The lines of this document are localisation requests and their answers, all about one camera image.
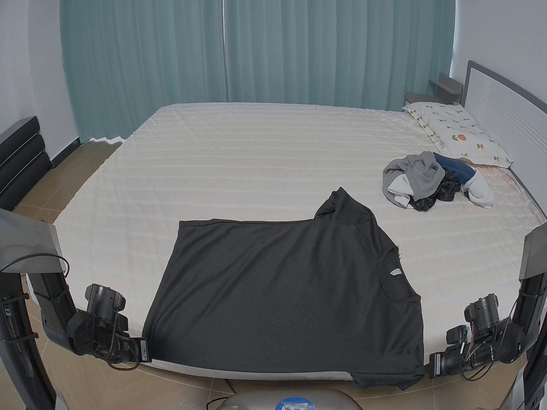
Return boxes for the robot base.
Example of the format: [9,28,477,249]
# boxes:
[214,389,360,410]

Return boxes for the blue-green curtain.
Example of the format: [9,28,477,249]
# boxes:
[60,0,227,142]
[223,0,456,112]

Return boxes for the white printed pillow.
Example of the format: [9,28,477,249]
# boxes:
[403,102,513,169]

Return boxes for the pile of clothes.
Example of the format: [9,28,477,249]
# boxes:
[381,151,494,212]

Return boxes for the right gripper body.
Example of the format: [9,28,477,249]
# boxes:
[428,345,468,379]

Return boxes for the black chest of drawers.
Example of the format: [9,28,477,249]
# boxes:
[0,116,54,210]

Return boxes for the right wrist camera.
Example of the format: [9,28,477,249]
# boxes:
[446,325,469,346]

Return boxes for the grey bedside table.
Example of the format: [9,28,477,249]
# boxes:
[405,73,464,106]

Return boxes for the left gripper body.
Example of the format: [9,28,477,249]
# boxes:
[122,336,154,364]

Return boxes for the bed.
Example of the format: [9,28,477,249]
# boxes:
[53,60,547,383]

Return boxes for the black T-shirt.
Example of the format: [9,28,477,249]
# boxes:
[142,187,424,391]

